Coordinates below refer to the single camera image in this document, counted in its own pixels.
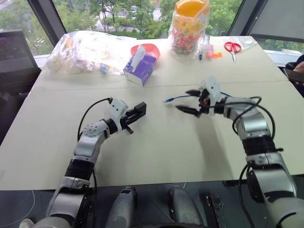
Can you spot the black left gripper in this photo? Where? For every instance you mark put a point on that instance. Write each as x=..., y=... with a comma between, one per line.
x=125, y=122

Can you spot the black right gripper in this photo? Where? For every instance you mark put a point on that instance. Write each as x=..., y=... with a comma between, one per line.
x=204, y=104

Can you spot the dark smartphone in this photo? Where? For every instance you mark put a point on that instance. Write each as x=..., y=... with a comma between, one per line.
x=293, y=75

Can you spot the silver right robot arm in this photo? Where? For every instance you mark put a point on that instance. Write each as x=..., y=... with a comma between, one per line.
x=254, y=123

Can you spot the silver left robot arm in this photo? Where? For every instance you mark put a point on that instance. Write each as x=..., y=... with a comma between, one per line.
x=86, y=145

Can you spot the purple tissue box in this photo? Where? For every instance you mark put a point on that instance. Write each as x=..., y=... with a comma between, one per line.
x=142, y=70

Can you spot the bystander hand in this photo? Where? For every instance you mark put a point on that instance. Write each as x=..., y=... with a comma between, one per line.
x=299, y=66

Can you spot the blue pen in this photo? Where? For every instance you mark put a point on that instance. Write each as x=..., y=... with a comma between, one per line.
x=200, y=53

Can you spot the small orange plastic piece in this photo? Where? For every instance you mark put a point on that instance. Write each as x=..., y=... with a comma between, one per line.
x=217, y=55

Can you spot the small blue packet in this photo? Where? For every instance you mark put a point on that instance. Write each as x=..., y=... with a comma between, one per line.
x=103, y=68

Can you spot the clear tube with pink contents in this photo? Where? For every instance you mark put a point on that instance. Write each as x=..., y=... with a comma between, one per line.
x=208, y=47

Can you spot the red plastic bowl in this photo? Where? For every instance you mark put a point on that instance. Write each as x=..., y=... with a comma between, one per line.
x=152, y=50

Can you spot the candy jar with orange lid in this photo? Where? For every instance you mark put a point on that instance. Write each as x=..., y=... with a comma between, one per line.
x=187, y=31

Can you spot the clear plastic wrapper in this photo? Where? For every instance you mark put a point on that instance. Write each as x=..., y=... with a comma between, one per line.
x=248, y=44

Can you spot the clear plastic bag of snacks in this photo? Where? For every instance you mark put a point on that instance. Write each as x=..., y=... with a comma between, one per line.
x=80, y=52

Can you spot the grey rounded shape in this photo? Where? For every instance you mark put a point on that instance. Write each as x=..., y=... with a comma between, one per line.
x=183, y=209
x=123, y=209

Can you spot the dark window pillar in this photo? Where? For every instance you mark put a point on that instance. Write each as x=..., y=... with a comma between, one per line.
x=242, y=16
x=45, y=16

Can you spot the grey roller blind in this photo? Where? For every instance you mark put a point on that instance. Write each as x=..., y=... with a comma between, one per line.
x=280, y=16

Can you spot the dark chair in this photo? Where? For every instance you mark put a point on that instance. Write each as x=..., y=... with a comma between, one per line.
x=9, y=107

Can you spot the dark monitor screen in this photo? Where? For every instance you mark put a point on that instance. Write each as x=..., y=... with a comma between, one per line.
x=16, y=52

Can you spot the silver robot body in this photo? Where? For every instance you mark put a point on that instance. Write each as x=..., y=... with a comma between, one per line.
x=54, y=223

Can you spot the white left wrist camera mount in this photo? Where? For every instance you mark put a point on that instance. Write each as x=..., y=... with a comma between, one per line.
x=117, y=108

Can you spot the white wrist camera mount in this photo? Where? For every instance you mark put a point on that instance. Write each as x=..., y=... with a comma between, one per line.
x=117, y=108
x=212, y=88

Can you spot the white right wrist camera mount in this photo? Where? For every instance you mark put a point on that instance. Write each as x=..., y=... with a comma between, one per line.
x=212, y=88

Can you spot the black metal bracket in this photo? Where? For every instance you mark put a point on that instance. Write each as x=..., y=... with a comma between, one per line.
x=213, y=209

